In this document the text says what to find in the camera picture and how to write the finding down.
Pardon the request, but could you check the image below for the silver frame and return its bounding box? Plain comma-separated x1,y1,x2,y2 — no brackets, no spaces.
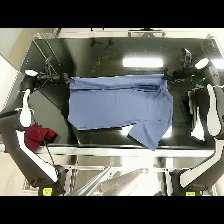
22,144,221,197

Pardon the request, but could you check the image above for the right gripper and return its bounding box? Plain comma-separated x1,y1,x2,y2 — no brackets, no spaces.
162,70,186,83

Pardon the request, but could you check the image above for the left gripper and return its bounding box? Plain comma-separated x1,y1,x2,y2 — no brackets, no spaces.
49,73,73,86

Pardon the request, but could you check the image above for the red garment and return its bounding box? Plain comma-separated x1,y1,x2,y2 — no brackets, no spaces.
23,123,57,151

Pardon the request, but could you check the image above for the blue shirt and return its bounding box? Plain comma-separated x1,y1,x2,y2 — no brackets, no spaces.
67,73,174,152

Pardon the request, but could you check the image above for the black cable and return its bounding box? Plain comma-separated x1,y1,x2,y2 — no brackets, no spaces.
31,116,57,168

